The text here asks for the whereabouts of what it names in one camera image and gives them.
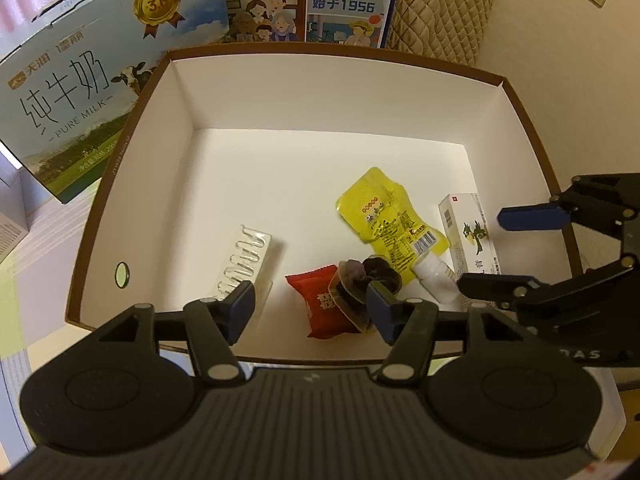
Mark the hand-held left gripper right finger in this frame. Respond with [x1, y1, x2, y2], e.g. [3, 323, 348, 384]
[367, 280, 526, 384]

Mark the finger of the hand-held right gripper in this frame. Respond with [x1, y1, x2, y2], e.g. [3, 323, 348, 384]
[457, 255, 639, 312]
[497, 172, 640, 241]

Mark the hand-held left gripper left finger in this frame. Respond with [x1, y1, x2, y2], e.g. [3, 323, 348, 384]
[97, 280, 257, 382]

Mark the dark hair scrunchie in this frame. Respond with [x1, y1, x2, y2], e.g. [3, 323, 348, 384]
[335, 256, 403, 333]

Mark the clear blister pack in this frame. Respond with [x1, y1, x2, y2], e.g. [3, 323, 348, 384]
[209, 224, 275, 311]

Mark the white medicine box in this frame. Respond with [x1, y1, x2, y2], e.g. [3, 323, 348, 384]
[438, 193, 506, 281]

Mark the small white bottle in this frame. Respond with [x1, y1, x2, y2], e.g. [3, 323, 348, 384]
[412, 255, 460, 311]

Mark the red candy packet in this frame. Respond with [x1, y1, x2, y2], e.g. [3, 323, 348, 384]
[285, 265, 361, 340]

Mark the yellow snack packet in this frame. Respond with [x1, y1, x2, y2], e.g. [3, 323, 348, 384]
[335, 166, 449, 271]

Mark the brown cardboard box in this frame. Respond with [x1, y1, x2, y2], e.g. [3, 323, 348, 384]
[65, 42, 583, 366]

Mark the checkered tablecloth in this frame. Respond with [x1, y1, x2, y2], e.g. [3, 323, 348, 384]
[0, 185, 628, 466]

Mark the beige quilted chair cover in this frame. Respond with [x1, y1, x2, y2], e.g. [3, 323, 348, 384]
[387, 0, 498, 66]

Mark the white appliance box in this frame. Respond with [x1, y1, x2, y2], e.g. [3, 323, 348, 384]
[0, 150, 31, 263]

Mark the light blue milk carton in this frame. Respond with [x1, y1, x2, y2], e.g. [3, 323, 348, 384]
[0, 0, 231, 204]

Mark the dark blue milk carton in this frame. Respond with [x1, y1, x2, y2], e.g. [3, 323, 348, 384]
[222, 0, 407, 50]

